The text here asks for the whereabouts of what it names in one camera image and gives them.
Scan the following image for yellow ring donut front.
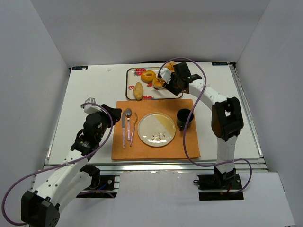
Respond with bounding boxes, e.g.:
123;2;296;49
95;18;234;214
152;77;165;89

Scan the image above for yellow ring donut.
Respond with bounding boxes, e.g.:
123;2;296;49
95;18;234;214
152;77;165;89
141;70;156;83

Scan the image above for metal tongs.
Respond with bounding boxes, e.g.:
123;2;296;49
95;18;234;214
154;84;188;96

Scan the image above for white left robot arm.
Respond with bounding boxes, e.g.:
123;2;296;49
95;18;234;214
21;103;122;227

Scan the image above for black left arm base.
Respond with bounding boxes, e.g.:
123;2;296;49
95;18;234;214
77;165;118;198

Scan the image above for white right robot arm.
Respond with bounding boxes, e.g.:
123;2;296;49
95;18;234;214
158;62;244;182

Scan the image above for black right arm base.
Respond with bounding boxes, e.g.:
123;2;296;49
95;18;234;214
193;174;244;201

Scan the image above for oblong bread roll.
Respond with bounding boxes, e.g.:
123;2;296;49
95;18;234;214
133;82;143;101

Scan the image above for tall sugared bundt cake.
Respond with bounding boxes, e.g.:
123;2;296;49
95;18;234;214
164;61;177;72

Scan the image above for dark green mug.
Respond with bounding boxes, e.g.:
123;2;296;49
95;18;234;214
176;108;191;131

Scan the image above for orange cloth placemat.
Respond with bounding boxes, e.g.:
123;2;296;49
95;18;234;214
111;99;200;161

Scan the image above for strawberry pattern tray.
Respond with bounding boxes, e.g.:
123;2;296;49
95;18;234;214
125;67;183;100

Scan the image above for round white yellow plate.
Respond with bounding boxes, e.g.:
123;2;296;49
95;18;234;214
137;112;176;147

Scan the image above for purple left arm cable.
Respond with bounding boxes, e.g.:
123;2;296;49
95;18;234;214
1;103;114;227

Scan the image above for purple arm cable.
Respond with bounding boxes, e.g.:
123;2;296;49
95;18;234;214
158;57;253;195
1;103;114;227

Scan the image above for knife with pink handle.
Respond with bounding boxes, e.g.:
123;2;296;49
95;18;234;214
121;111;125;148

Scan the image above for spoon with pink handle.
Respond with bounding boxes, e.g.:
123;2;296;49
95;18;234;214
125;108;132;141

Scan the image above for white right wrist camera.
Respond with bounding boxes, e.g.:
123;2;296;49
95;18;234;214
158;67;172;84

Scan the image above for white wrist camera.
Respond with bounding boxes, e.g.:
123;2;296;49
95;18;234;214
81;97;101;115
158;67;172;84

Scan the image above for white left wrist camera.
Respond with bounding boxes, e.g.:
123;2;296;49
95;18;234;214
81;97;101;115

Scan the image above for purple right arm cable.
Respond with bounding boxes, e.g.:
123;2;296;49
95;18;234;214
158;57;253;195

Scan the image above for fork with pink handle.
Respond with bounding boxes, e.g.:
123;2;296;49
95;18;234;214
130;112;138;147

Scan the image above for yellow ring donut back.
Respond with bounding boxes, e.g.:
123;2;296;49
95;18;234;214
141;70;156;83

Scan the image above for aluminium frame rail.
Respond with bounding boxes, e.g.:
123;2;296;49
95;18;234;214
42;160;268;172

